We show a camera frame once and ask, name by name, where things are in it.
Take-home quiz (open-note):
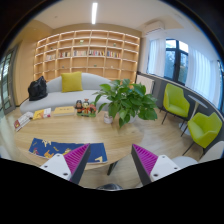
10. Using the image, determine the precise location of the lime green chair near window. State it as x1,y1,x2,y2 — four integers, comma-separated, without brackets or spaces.
163,83,190,120

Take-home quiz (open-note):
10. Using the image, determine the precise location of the white air conditioner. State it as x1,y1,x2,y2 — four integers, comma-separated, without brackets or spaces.
144,21,165,35

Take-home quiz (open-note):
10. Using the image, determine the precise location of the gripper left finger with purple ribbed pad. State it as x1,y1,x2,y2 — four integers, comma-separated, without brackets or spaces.
41,144,90,184

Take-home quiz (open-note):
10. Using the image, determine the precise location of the glass door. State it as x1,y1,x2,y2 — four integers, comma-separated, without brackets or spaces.
0,46,18,115

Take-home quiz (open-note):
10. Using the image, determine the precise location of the white curtain right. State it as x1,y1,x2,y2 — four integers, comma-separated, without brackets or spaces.
185,47,211,100

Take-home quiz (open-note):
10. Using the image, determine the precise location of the white curtain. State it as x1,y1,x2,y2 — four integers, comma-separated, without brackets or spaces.
185,47,211,100
147,38,166,77

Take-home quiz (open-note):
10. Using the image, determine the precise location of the ceiling light strip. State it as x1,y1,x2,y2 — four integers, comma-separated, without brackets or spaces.
91,2,98,24

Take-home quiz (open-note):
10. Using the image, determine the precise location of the green potted plant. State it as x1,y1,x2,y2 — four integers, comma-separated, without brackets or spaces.
94,79,157,127

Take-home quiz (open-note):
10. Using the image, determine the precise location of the black bag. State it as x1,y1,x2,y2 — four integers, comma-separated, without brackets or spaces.
28,76,48,101

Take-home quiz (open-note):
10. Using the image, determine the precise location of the lime green chair front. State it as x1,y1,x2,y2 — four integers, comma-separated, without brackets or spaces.
183,112,223,154

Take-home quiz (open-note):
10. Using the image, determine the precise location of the colourful figurine toy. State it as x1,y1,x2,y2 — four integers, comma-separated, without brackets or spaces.
75,99,96,117

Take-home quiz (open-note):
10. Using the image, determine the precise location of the blue patterned towel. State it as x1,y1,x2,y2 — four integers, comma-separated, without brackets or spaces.
29,138,107,164

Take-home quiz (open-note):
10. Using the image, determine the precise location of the red and white magazine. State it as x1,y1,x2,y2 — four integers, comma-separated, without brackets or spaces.
14,112,33,131

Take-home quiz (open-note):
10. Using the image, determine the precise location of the window with dark frame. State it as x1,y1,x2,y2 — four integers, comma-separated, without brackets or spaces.
164,39,188,85

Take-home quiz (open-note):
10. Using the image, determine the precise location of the grey curved sofa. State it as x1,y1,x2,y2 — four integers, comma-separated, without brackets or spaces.
20,73,110,114

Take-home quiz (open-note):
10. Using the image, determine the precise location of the yellow cushion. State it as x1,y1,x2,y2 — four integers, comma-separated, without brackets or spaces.
61,72,83,92

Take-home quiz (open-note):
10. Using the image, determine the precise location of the yellow book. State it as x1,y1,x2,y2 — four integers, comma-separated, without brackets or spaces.
53,106,75,116

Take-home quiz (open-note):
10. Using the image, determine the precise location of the white radiator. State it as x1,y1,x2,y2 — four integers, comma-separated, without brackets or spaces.
136,75,155,94

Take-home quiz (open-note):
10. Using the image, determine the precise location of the wooden bookshelf wall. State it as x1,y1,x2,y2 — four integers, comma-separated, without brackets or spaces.
34,30,140,82

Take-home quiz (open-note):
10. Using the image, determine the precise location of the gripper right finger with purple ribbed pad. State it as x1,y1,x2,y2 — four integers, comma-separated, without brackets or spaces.
131,144,180,186

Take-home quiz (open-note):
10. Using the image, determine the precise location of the yellow and white booklet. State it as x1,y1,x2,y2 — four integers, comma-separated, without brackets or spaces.
33,108,51,120

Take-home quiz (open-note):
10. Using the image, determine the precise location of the white curtain left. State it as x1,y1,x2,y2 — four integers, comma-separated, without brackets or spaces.
147,38,166,77

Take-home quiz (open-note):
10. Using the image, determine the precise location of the small white cup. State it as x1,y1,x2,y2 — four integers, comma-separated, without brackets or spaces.
104,112,113,124

